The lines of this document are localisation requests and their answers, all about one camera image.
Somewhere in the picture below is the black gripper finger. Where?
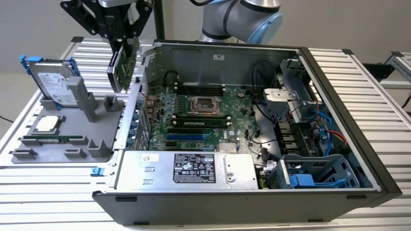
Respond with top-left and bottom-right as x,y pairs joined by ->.
59,0 -> 119,49
118,0 -> 154,58

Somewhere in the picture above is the black Nvidia graphics card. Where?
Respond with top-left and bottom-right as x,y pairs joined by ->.
105,36 -> 141,94

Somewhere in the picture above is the black stand pole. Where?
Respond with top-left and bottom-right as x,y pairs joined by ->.
153,0 -> 166,41

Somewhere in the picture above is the hard disk in blue carrier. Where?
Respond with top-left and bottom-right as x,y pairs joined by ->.
18,54 -> 81,111

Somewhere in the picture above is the CPU socket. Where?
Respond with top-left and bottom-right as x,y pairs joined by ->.
189,95 -> 222,114

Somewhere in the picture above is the silver CPU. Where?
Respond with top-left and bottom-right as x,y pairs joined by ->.
34,115 -> 61,132

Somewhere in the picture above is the grey plastic parts rack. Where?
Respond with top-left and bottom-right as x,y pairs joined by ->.
10,77 -> 123,165

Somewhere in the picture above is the long black expansion slot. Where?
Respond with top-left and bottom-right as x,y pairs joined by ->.
165,128 -> 209,134

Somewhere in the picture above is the green motherboard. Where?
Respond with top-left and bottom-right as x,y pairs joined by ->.
145,81 -> 266,164

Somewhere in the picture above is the silver metal drive cage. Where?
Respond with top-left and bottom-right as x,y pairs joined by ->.
262,59 -> 321,123

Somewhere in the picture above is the silver finned heatsink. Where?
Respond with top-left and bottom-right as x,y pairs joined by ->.
218,142 -> 240,152

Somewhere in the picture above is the silver power supply unit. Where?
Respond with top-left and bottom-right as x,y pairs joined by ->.
113,150 -> 260,191

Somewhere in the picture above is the grey-blue plastic disk bay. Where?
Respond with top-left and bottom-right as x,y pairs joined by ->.
265,154 -> 360,190

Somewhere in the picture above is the black open PC case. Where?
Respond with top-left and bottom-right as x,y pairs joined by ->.
90,39 -> 404,227

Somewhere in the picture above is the short black looped cable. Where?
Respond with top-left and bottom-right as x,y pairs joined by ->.
162,70 -> 178,85

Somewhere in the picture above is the long black arched cable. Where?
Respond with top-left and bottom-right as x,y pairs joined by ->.
250,60 -> 276,106

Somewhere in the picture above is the blue wire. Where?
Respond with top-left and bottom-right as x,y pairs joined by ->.
310,107 -> 336,156

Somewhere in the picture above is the black table connector bracket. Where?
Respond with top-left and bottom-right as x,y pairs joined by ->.
361,63 -> 396,80

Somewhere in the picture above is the red wire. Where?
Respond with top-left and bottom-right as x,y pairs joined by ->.
320,128 -> 349,145

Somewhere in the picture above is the blue plastic carrier handle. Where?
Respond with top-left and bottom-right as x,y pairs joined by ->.
289,173 -> 316,188

